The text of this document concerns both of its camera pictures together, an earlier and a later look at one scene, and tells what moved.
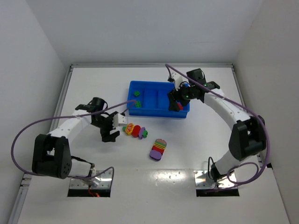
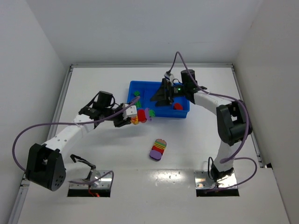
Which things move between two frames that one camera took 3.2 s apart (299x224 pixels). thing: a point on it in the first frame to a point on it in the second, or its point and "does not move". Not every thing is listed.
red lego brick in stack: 158,149 does not move
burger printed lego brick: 160,143 does not move
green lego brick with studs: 145,133 to 152,113
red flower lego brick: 180,107 does not move
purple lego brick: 141,131 to 147,113
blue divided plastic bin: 152,99 does not move
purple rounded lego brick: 155,155 does not move
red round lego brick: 136,130 to 141,115
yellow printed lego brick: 129,128 to 134,120
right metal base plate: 202,180 does not move
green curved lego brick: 138,104 does not move
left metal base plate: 103,181 does not move
